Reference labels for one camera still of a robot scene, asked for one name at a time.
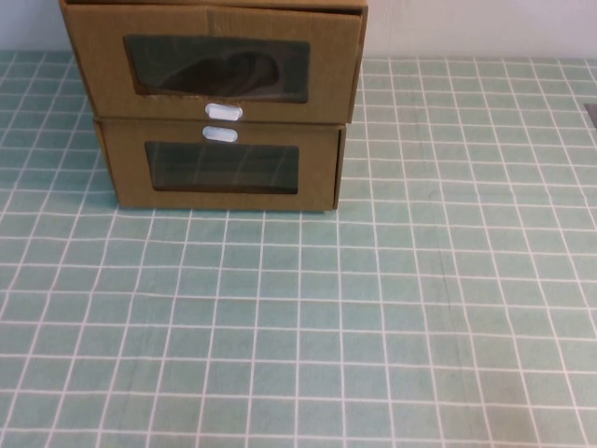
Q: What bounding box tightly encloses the cardboard drawer with intact window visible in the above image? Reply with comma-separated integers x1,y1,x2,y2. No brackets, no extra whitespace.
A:
99,123,340,211

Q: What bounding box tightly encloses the cardboard drawer with torn window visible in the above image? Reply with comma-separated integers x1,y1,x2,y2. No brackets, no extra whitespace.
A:
62,2,364,125

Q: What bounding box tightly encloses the lower cardboard drawer with window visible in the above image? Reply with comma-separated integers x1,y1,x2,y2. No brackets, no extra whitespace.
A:
92,116,346,212

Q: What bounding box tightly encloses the green checked tablecloth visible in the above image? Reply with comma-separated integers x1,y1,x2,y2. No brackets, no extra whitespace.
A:
0,49,597,448

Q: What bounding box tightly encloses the brown cardboard shoe box shell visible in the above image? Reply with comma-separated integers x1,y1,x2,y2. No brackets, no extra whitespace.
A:
58,0,371,125

